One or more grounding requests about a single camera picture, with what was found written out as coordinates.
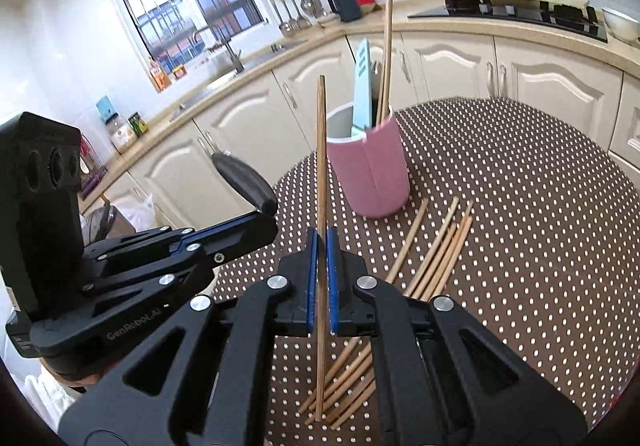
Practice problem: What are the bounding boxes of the orange bottle on windowsill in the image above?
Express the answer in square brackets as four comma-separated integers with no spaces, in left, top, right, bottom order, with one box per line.
[149,57,171,91]

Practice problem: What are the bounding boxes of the pink utensil holder cup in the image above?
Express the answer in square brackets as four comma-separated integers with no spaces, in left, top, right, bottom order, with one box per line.
[326,103,410,218]

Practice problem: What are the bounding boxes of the light blue spatula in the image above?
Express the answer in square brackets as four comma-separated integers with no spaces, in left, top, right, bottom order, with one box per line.
[352,38,372,137]

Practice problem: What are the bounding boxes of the green packet on counter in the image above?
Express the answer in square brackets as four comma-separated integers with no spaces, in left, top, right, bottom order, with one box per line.
[128,112,149,138]

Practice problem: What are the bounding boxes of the cream kitchen cabinets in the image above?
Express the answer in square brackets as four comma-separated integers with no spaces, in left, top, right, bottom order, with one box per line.
[80,24,639,228]

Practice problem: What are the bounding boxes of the wooden chopstick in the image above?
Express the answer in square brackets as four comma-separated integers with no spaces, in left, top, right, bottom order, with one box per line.
[322,219,469,424]
[376,0,394,125]
[298,199,428,414]
[323,197,459,392]
[328,201,474,429]
[323,225,460,412]
[314,75,329,422]

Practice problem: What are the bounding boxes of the red box on counter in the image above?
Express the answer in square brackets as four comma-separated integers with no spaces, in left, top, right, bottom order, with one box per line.
[356,0,381,16]

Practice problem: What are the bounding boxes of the black gas hob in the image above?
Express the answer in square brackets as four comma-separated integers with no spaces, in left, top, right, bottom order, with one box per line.
[408,0,608,42]

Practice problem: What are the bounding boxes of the wooden chopstick in holder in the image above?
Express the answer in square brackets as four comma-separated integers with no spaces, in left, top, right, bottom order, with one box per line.
[376,0,394,125]

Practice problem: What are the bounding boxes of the kitchen sink faucet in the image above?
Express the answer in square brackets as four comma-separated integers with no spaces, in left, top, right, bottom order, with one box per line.
[191,24,245,74]

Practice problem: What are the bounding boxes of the glass jar on counter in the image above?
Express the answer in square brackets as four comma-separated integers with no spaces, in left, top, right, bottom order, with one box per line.
[105,113,137,154]

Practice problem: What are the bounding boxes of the white bowl on counter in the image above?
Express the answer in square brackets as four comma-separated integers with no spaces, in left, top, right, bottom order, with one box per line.
[602,7,640,44]

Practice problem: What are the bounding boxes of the brown polka dot tablecloth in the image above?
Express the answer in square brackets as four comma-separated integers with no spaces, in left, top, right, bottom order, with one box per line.
[211,96,640,446]

